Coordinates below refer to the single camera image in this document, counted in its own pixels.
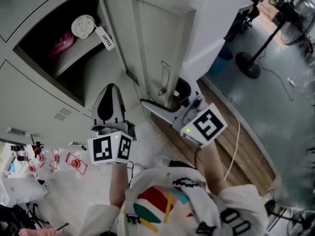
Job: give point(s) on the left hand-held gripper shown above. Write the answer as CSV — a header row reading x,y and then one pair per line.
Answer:
x,y
108,149

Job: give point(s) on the person's right white shoe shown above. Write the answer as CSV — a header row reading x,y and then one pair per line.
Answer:
x,y
162,160

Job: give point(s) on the cardboard box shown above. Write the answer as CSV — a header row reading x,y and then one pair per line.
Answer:
x,y
268,7

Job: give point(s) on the wooden plank platform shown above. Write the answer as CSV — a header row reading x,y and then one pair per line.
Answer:
x,y
246,151

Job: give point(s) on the white paper tag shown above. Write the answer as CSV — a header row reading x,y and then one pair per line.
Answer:
x,y
105,38

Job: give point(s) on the person's white patterned shirt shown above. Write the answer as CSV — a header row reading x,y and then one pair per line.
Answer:
x,y
177,205

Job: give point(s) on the black floor fan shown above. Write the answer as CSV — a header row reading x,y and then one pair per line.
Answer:
x,y
302,222
247,65

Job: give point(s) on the pink container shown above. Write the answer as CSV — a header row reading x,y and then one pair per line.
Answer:
x,y
61,44

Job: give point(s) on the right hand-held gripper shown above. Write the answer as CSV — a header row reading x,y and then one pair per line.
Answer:
x,y
204,126

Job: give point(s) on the person's left forearm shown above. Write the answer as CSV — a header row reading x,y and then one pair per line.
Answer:
x,y
119,185

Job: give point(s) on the large white box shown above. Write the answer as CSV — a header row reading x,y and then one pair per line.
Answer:
x,y
214,26

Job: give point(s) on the person's white shoe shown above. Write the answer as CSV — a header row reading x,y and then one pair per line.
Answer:
x,y
139,168
162,160

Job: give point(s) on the person's right forearm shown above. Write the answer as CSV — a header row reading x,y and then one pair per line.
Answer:
x,y
212,168

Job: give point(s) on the grey metal locker cabinet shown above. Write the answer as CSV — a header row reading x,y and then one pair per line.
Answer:
x,y
29,13

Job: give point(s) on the person's left white shoe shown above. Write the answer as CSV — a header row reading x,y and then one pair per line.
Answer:
x,y
139,168

